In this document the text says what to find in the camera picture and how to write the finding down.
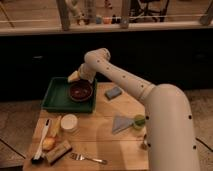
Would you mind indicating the yellow banana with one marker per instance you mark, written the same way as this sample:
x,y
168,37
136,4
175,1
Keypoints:
x,y
56,127

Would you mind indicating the wooden block brush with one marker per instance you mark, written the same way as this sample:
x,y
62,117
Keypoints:
x,y
58,151

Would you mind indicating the green small bowl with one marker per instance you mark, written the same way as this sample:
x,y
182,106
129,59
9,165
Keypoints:
x,y
139,122

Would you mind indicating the grey triangular cloth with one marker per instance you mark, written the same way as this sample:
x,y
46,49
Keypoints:
x,y
121,123

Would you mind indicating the white cup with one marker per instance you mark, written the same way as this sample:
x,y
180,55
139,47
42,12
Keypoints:
x,y
69,123

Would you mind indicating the dark red bowl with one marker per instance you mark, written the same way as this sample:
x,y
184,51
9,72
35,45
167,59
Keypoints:
x,y
80,91

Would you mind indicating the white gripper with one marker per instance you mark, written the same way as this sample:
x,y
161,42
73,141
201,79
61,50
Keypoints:
x,y
83,72

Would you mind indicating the silver fork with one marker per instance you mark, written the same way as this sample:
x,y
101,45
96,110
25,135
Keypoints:
x,y
80,157

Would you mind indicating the blue sponge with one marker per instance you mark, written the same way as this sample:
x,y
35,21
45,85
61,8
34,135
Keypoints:
x,y
113,93

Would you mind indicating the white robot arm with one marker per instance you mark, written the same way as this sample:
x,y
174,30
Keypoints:
x,y
169,120

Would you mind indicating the green plastic tray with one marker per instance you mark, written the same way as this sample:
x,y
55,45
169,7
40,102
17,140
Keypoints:
x,y
58,100

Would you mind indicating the orange round fruit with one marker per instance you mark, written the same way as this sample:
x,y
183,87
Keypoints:
x,y
48,143

